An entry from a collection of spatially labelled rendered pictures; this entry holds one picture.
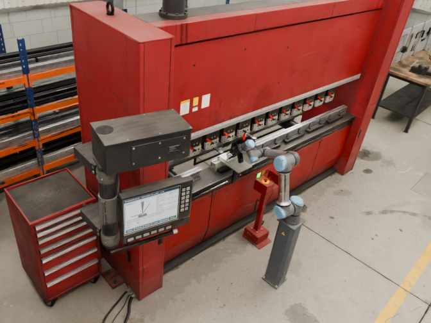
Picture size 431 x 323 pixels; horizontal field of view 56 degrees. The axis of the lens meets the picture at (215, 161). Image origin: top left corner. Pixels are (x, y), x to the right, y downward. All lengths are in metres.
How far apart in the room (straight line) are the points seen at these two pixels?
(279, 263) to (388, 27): 2.83
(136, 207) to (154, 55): 0.89
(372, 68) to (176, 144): 3.35
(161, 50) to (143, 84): 0.23
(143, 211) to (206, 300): 1.62
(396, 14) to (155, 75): 3.14
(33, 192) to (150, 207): 1.25
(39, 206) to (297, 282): 2.42
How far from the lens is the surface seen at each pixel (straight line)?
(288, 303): 3.96
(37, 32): 7.12
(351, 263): 4.52
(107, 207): 2.43
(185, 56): 2.89
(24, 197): 3.36
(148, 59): 2.44
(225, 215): 4.06
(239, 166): 3.64
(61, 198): 3.28
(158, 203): 2.41
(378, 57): 5.09
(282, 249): 3.68
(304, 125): 4.64
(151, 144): 2.16
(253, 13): 3.23
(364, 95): 5.25
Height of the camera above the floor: 3.06
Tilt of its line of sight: 34 degrees down
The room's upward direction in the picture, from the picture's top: 7 degrees clockwise
